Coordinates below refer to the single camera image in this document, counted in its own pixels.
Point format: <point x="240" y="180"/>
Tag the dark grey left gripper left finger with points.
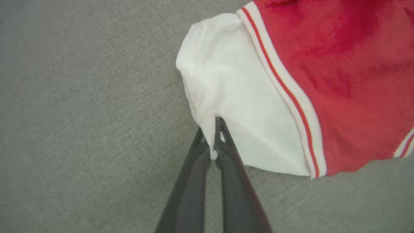
<point x="190" y="194"/>

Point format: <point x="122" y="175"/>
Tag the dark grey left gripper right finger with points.
<point x="237" y="200"/>

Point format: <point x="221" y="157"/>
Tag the red and white sports jersey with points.
<point x="339" y="81"/>

